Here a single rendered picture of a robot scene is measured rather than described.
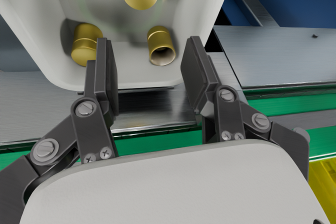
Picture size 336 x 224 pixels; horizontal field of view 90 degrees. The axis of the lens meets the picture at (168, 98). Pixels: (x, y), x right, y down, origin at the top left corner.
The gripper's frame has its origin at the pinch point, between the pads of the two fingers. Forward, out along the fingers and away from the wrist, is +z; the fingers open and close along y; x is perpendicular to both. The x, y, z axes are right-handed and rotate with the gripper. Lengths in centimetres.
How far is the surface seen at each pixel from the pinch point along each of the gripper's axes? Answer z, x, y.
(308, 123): -1.8, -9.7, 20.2
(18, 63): 33, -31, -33
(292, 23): 19.3, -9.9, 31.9
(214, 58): 7.9, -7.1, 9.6
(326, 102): 0.7, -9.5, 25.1
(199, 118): 3.0, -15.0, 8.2
